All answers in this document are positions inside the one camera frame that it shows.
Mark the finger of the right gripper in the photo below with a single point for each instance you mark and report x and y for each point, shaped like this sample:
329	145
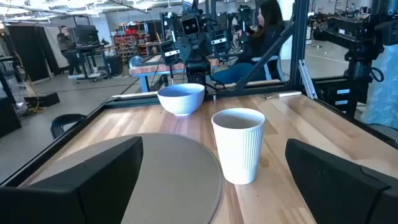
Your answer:
220	41
170	53

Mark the black rolling desk cart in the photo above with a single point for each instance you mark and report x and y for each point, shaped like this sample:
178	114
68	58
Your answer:
88	49

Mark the pale blue ceramic bowl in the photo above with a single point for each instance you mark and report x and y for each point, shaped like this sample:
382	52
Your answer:
181	101

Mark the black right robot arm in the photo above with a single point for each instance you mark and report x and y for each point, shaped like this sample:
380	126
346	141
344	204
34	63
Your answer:
197	71

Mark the person by desk cart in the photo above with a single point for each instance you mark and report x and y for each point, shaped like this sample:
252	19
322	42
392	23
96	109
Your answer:
65	46

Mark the silver aluminium bar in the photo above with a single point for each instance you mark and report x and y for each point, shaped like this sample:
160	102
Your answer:
306	77

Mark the background black robot arm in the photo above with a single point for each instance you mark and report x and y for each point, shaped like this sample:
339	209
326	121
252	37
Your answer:
244	21

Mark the black control box white labels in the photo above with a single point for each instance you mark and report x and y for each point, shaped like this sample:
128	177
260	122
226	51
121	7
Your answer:
339	96

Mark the black plastic chair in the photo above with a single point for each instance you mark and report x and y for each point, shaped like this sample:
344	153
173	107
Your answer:
66	121

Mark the white ribbed cup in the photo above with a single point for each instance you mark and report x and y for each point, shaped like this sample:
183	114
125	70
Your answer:
238	149

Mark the grey round placemat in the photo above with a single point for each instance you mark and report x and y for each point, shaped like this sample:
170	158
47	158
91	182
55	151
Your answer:
177	174

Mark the red parts shelving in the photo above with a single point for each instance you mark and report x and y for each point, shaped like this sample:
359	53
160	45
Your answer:
130	40

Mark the seated person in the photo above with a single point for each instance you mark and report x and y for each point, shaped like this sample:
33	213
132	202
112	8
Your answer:
264	40

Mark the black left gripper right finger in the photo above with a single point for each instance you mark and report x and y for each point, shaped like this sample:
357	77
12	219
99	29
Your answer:
335	186

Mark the black box on floor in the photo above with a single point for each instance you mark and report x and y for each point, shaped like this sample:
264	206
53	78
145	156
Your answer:
43	99

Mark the blue-legged workbench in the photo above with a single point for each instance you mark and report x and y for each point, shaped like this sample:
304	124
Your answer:
149	69

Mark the small metal peg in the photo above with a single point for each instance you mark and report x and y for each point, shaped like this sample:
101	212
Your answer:
214	98

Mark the blue patterned curtain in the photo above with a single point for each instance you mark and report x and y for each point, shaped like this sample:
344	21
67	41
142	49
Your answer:
384	93

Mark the right arm wrist camera box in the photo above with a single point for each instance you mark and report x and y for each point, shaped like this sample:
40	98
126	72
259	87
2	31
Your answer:
190	25

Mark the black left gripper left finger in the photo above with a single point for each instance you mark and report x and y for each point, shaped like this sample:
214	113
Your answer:
93	186

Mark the black partition panel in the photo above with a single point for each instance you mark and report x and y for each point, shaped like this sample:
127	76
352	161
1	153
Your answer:
28	53

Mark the pale blue office chair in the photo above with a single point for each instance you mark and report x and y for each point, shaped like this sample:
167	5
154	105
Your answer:
269	67

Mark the black aluminium table frame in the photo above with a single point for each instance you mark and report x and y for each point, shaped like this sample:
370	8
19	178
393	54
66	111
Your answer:
298	46

